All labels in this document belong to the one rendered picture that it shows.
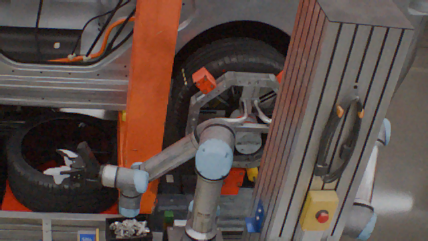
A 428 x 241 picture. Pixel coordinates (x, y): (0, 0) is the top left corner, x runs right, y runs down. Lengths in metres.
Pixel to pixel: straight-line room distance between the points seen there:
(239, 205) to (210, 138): 1.66
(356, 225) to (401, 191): 2.00
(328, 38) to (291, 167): 0.43
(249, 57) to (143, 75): 0.68
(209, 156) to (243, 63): 1.14
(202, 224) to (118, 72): 1.24
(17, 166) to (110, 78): 0.66
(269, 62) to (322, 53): 1.50
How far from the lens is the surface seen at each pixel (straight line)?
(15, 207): 3.54
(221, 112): 3.33
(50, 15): 4.02
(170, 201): 3.42
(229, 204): 3.74
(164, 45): 2.62
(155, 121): 2.82
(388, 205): 4.44
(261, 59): 3.18
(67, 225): 3.35
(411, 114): 5.49
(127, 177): 2.25
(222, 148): 2.08
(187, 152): 2.28
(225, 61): 3.15
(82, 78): 3.34
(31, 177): 3.37
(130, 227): 3.02
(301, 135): 1.85
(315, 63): 1.75
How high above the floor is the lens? 2.72
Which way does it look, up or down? 35 degrees down
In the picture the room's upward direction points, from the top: 11 degrees clockwise
